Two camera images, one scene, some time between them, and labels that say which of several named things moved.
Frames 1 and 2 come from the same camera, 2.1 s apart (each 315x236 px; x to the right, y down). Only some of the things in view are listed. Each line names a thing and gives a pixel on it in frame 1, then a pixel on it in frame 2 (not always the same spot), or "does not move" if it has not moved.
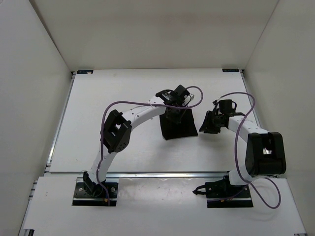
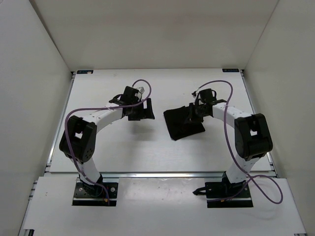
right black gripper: (207, 128) → (191, 118)
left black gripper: (176, 119) → (144, 113)
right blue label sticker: (230, 70) does not move
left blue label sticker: (84, 72) does not move
